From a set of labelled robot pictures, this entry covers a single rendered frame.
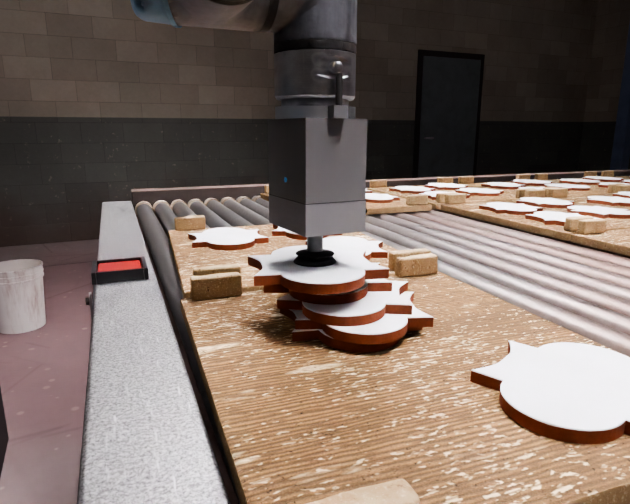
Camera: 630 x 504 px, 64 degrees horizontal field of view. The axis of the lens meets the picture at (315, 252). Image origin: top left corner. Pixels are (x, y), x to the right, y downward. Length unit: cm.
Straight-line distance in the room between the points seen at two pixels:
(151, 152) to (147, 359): 529
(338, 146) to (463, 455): 27
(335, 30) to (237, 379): 30
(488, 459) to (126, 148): 553
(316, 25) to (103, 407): 35
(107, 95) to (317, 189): 533
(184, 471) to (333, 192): 25
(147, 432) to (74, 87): 541
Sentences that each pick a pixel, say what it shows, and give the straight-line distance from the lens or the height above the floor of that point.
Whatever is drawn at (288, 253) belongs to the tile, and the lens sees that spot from 54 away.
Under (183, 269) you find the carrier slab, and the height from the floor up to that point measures 94.
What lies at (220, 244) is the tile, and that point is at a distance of 83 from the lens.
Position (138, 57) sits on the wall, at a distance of 580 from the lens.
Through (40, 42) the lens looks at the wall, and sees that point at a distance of 578.
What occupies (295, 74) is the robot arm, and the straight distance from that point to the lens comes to 46.
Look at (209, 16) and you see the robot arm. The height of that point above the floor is 121.
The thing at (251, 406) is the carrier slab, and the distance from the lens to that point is 38.
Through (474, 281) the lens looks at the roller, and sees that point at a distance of 75.
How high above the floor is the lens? 113
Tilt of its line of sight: 14 degrees down
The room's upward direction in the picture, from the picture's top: straight up
